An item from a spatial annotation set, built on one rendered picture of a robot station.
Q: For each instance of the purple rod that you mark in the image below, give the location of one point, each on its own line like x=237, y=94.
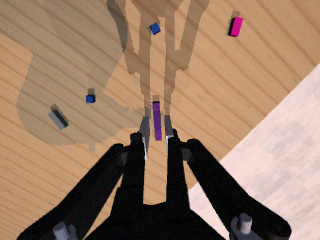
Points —
x=157, y=120

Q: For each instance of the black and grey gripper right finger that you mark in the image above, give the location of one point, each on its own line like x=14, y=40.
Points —
x=243, y=217

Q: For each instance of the small blue cube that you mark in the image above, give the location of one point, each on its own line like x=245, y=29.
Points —
x=90, y=99
x=155, y=28

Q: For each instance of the small magenta block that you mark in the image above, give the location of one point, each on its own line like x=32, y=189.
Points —
x=235, y=26

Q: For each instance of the grey rectangular bar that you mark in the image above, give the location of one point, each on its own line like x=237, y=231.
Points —
x=58, y=119

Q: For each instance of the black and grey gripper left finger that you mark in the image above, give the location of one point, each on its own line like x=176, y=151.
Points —
x=73, y=217

